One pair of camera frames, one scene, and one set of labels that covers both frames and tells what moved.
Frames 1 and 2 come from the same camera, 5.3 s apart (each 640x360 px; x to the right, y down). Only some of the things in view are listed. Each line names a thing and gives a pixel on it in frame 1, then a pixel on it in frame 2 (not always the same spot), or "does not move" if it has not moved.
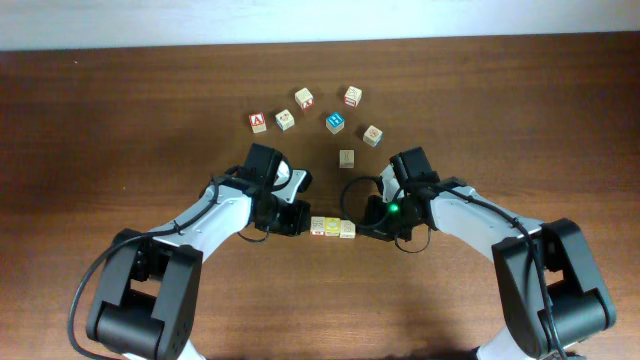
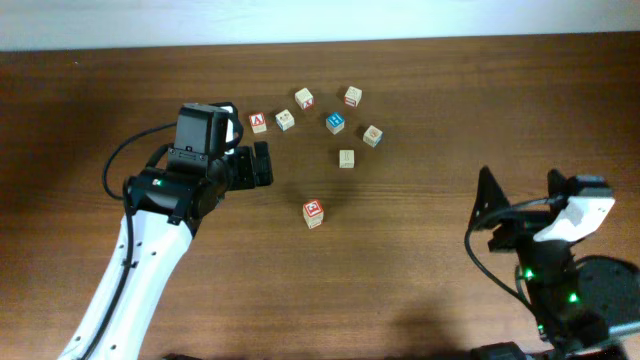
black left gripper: x=297 y=219 to x=247 y=178
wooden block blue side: x=285 y=120 does not move
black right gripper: x=373 y=223 to x=513 y=230
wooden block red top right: x=353 y=96 does not move
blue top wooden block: x=335 y=122 does not move
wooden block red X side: x=304 y=99 does not move
